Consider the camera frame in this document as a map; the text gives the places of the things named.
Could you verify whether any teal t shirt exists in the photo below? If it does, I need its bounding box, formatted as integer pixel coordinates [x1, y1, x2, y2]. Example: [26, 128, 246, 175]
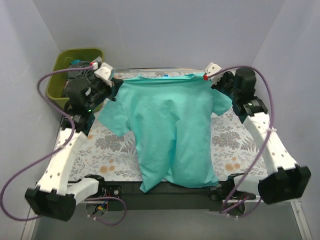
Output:
[98, 73, 232, 192]

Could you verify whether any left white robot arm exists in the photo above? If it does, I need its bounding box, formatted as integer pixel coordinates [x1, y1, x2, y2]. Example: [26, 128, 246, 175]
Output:
[24, 103, 109, 222]

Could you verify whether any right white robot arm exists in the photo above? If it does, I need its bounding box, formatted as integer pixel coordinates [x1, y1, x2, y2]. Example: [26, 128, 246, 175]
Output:
[203, 64, 311, 205]

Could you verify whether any grey t shirt in bin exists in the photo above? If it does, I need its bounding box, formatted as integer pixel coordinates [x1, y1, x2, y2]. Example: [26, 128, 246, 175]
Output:
[64, 59, 95, 89]

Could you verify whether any clear plastic bag in bin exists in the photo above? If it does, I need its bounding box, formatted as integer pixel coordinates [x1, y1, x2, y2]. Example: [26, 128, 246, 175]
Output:
[90, 56, 102, 65]

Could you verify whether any green plastic laundry bin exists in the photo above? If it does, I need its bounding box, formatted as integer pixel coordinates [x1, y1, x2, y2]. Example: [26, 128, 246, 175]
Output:
[46, 48, 104, 109]

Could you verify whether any floral table mat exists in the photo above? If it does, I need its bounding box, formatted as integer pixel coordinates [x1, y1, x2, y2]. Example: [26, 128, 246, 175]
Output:
[70, 72, 259, 182]

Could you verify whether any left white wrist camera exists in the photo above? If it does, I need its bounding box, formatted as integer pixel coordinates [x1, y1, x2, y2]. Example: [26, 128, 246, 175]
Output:
[94, 62, 116, 87]

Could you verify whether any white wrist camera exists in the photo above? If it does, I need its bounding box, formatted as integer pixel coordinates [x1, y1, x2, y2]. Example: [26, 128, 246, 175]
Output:
[203, 62, 224, 85]
[94, 62, 116, 87]

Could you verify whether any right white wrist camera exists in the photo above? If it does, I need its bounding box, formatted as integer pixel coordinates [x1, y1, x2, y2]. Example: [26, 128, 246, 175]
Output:
[203, 62, 224, 85]

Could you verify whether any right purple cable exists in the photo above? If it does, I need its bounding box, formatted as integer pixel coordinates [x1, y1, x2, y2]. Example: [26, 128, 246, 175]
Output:
[207, 65, 276, 222]

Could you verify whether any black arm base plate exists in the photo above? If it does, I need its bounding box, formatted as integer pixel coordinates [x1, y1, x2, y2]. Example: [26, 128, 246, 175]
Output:
[84, 181, 256, 213]

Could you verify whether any aluminium frame rail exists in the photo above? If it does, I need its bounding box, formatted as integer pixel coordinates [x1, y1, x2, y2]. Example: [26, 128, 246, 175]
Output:
[21, 201, 312, 240]

